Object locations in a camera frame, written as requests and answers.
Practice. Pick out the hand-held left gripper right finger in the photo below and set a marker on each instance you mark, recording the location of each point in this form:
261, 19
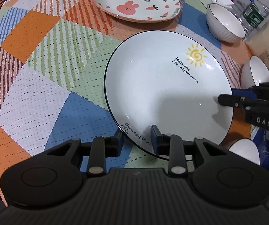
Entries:
156, 140

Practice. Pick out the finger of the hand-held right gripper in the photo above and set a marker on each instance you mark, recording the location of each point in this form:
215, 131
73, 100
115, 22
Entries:
242, 92
229, 100

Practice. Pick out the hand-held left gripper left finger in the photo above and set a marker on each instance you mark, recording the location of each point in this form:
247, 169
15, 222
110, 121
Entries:
117, 145

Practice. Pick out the white ribbed bowl black rim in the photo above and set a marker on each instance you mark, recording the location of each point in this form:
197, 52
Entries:
244, 151
226, 23
256, 72

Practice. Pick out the white plate with sun print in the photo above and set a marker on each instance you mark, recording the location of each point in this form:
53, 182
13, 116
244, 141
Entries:
162, 82

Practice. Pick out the water bottle with green label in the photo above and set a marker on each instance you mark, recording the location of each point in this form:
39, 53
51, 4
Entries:
257, 14

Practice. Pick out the patchwork tablecloth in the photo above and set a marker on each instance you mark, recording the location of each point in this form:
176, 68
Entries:
43, 75

